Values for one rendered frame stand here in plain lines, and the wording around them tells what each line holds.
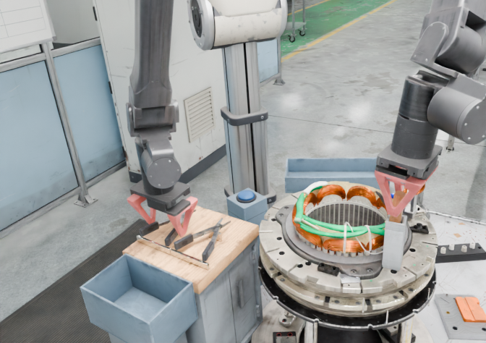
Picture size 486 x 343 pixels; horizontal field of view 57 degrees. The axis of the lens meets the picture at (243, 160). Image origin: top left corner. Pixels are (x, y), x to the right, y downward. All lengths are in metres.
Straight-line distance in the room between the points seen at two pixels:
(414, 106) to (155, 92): 0.39
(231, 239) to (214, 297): 0.11
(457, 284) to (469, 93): 0.75
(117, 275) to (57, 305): 1.64
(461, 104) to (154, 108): 0.46
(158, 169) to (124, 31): 2.30
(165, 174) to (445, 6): 0.47
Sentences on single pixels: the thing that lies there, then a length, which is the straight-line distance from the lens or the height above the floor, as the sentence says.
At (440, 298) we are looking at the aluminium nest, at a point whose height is 0.80.
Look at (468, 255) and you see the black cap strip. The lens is 1.35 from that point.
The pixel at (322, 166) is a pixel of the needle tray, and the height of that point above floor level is 1.04.
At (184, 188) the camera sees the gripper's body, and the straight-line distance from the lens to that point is 0.84.
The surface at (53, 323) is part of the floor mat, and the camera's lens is 2.44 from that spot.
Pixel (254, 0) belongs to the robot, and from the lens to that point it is 1.08.
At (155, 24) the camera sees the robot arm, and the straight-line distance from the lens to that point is 0.65.
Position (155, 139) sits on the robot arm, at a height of 1.30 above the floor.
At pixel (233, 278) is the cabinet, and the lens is 0.92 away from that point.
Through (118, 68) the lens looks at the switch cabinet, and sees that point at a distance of 3.11.
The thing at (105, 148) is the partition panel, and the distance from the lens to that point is 3.39.
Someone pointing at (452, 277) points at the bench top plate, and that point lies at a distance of 1.29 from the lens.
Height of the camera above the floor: 1.59
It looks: 26 degrees down
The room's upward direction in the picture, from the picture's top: 5 degrees counter-clockwise
